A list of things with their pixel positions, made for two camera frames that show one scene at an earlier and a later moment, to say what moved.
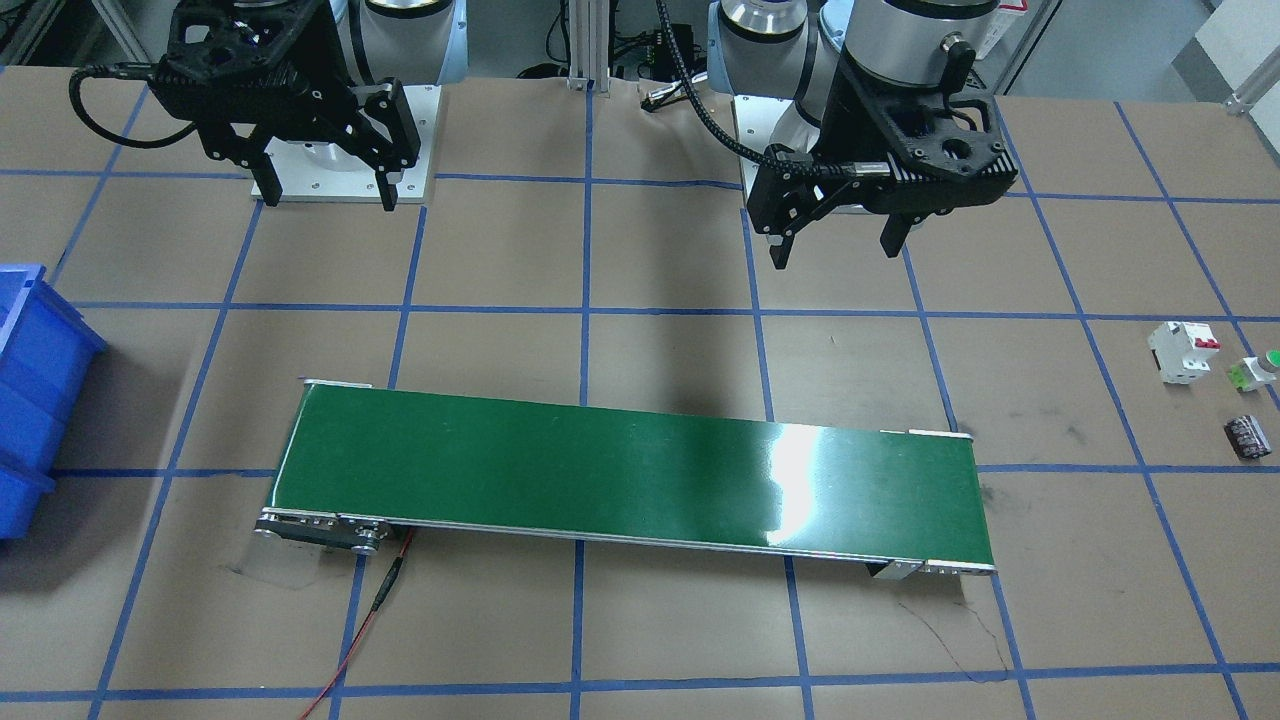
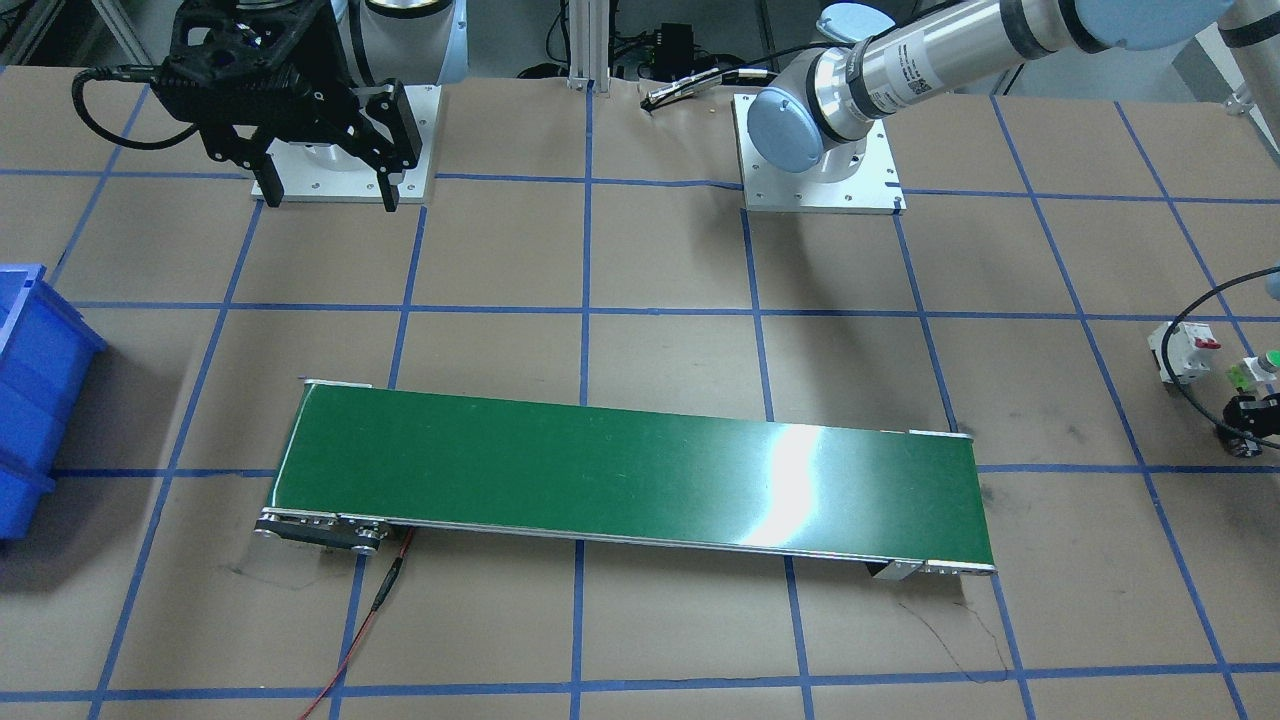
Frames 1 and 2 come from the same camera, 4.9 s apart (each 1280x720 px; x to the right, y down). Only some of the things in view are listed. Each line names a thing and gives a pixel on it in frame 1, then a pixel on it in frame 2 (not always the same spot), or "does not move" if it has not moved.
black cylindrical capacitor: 1247,437 does not move
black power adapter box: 664,60 does not move
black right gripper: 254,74 does not move
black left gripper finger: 779,253 -> 1259,416
